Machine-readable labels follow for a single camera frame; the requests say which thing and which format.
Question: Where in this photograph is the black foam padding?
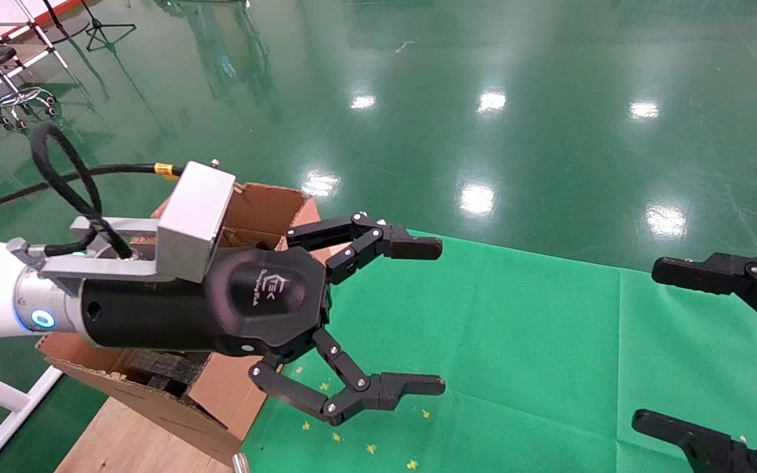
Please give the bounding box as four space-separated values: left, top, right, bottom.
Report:
112 348 212 398

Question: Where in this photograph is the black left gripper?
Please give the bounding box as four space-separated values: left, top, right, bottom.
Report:
80 212 446 426

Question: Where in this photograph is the black tripod stand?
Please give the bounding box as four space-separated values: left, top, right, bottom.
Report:
80 0 137 52

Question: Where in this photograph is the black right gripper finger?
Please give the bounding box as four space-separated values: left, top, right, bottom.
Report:
651 250 757 346
631 409 757 473

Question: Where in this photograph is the green table cloth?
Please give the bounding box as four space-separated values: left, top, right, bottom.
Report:
241 227 757 473

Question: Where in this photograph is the black round-base stand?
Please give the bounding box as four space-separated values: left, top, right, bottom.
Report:
40 0 90 45

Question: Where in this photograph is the black cable with yellow tag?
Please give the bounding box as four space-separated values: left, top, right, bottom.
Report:
0 122 185 260

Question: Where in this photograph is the large open cardboard carton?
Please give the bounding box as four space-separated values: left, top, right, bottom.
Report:
35 181 322 467

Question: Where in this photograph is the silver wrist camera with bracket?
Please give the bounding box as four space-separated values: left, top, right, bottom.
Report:
40 159 236 296

